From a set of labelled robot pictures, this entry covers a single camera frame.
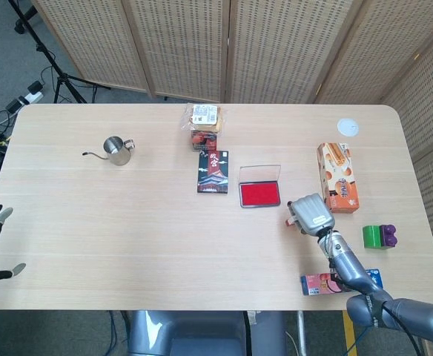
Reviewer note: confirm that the blue and pink box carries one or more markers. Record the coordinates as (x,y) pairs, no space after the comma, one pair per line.
(316,285)

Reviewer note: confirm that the white round disc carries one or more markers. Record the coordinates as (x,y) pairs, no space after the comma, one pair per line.
(347,127)

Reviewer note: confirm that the red ink pad clear lid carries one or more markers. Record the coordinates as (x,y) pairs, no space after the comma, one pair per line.
(259,194)

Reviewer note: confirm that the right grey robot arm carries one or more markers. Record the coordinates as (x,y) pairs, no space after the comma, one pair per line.
(353,270)

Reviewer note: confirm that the red and white stamp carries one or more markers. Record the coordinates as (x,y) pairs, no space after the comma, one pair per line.
(291,222)

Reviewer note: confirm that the white power strip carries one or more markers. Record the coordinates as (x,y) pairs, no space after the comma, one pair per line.
(25,98)

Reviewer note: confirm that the purple toy block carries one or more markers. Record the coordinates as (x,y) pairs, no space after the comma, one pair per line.
(389,235)

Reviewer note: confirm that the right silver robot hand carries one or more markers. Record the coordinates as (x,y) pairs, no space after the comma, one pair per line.
(313,213)

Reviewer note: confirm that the steel gooseneck pitcher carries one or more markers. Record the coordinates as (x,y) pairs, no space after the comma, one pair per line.
(117,152)

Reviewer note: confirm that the dark palace print box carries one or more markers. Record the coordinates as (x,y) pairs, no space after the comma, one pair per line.
(213,174)

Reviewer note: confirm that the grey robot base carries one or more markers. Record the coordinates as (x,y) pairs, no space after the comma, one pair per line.
(201,333)

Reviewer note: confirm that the orange biscuit box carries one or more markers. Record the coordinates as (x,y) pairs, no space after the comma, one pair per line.
(339,178)

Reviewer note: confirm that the Americano Express coffee box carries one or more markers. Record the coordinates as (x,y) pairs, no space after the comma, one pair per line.
(203,142)

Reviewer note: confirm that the bagged cake slices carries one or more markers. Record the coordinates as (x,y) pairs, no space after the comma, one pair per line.
(203,116)

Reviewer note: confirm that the metal table leg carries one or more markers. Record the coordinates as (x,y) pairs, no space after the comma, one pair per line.
(301,328)

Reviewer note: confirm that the green toy block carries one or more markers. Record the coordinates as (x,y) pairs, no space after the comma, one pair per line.
(371,237)

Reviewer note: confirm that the black tripod stand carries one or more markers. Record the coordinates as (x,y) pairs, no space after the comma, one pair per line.
(59,74)

